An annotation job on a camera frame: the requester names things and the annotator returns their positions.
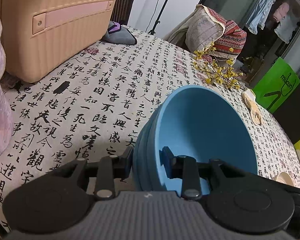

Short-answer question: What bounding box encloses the grey purple pouch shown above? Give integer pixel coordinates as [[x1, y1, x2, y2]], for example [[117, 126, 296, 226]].
[[101, 21, 137, 45]]

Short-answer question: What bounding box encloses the calligraphy print tablecloth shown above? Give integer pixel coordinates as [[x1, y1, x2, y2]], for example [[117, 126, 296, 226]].
[[0, 29, 300, 239]]

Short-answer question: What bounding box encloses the dark wooden chair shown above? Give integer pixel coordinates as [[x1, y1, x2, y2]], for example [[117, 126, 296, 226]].
[[110, 0, 134, 25]]

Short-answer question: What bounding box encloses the black framed sliding door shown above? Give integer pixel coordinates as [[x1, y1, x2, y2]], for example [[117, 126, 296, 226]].
[[200, 0, 300, 87]]

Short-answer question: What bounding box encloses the hanging pink garment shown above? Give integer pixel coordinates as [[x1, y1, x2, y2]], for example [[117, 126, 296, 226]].
[[273, 2, 289, 23]]

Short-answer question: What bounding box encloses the hanging white garment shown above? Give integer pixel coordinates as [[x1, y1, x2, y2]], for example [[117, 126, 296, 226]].
[[274, 14, 300, 44]]

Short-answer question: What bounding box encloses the studio light on stand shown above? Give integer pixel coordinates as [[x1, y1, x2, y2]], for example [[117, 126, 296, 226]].
[[146, 0, 169, 35]]

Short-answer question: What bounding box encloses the cream plate on table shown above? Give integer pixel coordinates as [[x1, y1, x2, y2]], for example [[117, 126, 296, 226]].
[[273, 172, 295, 187]]

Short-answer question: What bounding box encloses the pink small suitcase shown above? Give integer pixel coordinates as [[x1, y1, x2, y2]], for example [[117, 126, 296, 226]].
[[0, 0, 115, 82]]

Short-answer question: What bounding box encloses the knitted work glove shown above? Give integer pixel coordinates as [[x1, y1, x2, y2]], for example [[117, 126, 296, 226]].
[[241, 89, 262, 125]]

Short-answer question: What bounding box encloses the patterned red blanket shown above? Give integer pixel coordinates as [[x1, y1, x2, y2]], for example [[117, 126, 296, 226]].
[[165, 4, 248, 61]]

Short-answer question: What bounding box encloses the hanging blue shirt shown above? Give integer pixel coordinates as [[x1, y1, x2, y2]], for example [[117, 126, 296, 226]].
[[245, 0, 276, 35]]

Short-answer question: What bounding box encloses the blue bowl front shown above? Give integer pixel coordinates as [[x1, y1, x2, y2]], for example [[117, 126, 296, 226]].
[[147, 85, 258, 193]]

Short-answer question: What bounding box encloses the blue bowl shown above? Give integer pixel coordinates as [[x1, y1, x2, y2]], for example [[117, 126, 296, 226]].
[[147, 85, 258, 193], [132, 107, 160, 191]]

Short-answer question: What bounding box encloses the green mucun paper bag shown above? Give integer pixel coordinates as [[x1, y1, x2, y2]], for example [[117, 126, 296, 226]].
[[253, 57, 300, 114]]

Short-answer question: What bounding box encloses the yellow flower branch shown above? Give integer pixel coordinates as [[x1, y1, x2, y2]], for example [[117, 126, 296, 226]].
[[192, 42, 243, 90]]

